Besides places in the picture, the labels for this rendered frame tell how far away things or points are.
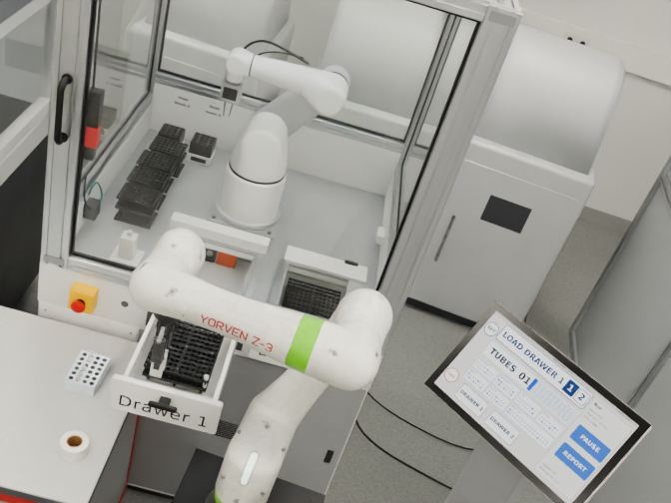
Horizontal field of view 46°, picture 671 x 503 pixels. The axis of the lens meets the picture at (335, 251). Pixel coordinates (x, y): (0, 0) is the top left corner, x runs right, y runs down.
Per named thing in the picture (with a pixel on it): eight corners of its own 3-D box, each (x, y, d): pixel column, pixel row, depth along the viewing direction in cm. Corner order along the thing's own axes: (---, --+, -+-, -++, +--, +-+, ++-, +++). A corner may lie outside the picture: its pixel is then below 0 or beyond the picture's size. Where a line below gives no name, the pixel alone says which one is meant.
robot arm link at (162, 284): (296, 340, 172) (309, 302, 166) (280, 375, 163) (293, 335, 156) (140, 280, 174) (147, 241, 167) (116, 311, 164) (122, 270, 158)
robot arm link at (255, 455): (275, 479, 199) (296, 428, 189) (256, 528, 186) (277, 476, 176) (227, 459, 200) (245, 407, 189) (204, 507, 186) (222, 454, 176)
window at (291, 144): (361, 332, 231) (480, 20, 177) (71, 252, 226) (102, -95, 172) (361, 331, 232) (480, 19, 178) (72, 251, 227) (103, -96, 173)
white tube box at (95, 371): (93, 397, 217) (94, 387, 215) (63, 388, 217) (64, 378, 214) (109, 366, 227) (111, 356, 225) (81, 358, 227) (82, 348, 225)
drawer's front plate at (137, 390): (215, 435, 210) (222, 406, 204) (107, 406, 208) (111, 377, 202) (216, 430, 212) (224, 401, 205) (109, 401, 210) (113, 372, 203)
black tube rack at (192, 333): (204, 398, 217) (208, 381, 213) (140, 381, 216) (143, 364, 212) (222, 344, 235) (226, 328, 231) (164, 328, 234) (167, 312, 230)
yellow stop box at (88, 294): (90, 316, 230) (93, 297, 226) (66, 309, 229) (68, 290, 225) (97, 305, 234) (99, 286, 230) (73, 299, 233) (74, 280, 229)
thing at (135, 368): (211, 424, 211) (215, 409, 207) (116, 399, 209) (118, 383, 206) (242, 327, 244) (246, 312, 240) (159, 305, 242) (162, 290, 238)
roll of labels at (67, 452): (87, 462, 200) (88, 452, 198) (58, 462, 198) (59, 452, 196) (88, 440, 205) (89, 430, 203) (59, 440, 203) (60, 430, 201)
